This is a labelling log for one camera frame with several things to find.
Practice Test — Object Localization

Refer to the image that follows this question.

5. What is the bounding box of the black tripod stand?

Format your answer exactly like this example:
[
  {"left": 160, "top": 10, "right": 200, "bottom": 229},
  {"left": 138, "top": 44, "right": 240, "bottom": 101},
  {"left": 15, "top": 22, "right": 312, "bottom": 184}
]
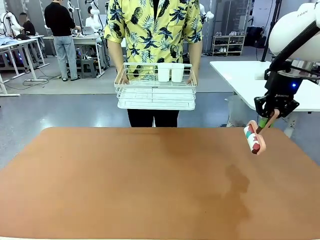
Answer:
[{"left": 260, "top": 0, "right": 283, "bottom": 63}]

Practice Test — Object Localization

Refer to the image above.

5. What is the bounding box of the white shoe rack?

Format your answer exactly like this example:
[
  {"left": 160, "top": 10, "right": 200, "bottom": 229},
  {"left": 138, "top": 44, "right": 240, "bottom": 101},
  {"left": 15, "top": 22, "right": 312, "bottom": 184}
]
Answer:
[{"left": 211, "top": 30, "right": 247, "bottom": 57}]

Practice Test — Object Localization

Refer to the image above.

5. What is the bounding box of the white wire dish rack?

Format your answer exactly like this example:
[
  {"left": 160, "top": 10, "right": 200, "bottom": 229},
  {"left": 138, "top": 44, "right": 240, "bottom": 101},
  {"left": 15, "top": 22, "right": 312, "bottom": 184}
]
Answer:
[{"left": 113, "top": 62, "right": 198, "bottom": 111}]

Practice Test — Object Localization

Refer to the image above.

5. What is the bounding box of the long white workbench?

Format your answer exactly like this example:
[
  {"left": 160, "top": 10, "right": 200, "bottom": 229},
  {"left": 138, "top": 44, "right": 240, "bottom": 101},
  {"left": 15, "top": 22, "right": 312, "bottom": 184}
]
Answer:
[{"left": 0, "top": 34, "right": 51, "bottom": 98}]

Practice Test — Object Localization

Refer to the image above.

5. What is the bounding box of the person's left forearm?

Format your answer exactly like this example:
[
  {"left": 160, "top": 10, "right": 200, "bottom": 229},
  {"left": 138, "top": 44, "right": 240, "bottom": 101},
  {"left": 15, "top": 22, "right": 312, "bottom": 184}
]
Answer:
[{"left": 183, "top": 39, "right": 203, "bottom": 76}]

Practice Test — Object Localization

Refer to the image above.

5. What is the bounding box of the seated person in black shirt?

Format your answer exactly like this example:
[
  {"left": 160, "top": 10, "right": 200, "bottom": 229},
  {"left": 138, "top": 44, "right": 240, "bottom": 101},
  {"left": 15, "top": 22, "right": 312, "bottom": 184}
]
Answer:
[{"left": 18, "top": 12, "right": 37, "bottom": 37}]

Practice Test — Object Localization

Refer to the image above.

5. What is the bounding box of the seated person in white shirt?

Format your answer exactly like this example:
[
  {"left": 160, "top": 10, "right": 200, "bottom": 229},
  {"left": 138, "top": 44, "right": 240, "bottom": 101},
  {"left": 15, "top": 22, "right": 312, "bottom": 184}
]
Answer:
[{"left": 84, "top": 6, "right": 101, "bottom": 34}]

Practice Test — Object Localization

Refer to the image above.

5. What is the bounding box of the grey step stool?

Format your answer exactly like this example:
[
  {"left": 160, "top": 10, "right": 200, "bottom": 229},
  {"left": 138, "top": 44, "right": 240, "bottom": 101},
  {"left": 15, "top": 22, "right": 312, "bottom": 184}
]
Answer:
[{"left": 80, "top": 59, "right": 98, "bottom": 80}]

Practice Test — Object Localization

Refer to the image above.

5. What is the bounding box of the clear plastic bag bin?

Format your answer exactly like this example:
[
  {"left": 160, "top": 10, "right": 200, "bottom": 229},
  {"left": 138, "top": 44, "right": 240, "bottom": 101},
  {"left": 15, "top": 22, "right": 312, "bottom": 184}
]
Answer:
[{"left": 225, "top": 94, "right": 248, "bottom": 128}]

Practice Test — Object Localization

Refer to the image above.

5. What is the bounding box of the white plastic cutlery holder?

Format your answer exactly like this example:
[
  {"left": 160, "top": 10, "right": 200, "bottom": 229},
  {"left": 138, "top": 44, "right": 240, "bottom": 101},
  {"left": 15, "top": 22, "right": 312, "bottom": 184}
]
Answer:
[{"left": 157, "top": 63, "right": 185, "bottom": 83}]

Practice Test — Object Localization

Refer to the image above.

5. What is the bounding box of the person's left hand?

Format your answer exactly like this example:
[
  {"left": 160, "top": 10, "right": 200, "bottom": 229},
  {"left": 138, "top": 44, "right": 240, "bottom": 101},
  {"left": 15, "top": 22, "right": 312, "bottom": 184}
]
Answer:
[{"left": 186, "top": 72, "right": 200, "bottom": 87}]

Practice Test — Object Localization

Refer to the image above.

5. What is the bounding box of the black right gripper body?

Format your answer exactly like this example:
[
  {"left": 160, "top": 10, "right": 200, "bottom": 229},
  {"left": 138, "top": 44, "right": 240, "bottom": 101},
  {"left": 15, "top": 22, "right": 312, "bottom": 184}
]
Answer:
[{"left": 263, "top": 68, "right": 301, "bottom": 102}]

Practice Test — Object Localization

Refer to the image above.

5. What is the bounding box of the standing person in black top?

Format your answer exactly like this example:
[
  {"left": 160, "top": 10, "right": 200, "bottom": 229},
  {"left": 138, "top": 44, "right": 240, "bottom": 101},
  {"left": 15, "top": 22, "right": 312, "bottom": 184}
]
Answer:
[{"left": 44, "top": 0, "right": 82, "bottom": 82}]

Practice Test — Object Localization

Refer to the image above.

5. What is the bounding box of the blue cloth pile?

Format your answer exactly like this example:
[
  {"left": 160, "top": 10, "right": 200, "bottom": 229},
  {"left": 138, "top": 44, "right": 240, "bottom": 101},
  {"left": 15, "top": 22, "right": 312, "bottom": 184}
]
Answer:
[{"left": 0, "top": 35, "right": 20, "bottom": 46}]

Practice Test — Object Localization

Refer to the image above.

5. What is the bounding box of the black bag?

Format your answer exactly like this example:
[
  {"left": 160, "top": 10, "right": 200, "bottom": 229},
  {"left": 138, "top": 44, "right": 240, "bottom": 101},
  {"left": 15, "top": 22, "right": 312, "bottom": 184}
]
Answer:
[{"left": 245, "top": 25, "right": 267, "bottom": 49}]

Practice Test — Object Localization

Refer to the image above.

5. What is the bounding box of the white desk with metal legs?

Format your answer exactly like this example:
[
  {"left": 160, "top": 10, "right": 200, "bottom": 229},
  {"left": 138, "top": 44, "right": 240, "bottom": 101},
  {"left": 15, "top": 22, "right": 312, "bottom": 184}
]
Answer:
[{"left": 42, "top": 34, "right": 106, "bottom": 77}]

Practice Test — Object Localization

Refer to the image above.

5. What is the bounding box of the pink lint roller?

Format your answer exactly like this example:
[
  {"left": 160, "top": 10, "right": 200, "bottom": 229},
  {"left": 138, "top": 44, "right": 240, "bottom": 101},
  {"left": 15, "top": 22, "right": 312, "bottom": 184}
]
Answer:
[{"left": 243, "top": 109, "right": 280, "bottom": 156}]

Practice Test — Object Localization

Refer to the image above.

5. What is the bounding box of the white side table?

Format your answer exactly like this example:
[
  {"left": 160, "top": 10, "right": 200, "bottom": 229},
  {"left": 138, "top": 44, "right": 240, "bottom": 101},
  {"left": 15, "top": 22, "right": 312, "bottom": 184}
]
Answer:
[{"left": 209, "top": 60, "right": 320, "bottom": 139}]

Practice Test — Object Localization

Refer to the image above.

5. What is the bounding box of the person in pineapple shirt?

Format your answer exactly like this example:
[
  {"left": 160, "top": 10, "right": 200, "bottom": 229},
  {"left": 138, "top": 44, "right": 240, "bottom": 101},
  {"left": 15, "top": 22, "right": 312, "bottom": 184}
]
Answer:
[{"left": 103, "top": 0, "right": 204, "bottom": 78}]

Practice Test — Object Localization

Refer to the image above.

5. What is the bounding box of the person's right forearm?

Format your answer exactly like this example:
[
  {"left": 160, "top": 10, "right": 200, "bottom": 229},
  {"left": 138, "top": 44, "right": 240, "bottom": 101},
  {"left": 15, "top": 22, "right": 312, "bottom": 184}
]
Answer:
[{"left": 107, "top": 38, "right": 126, "bottom": 77}]

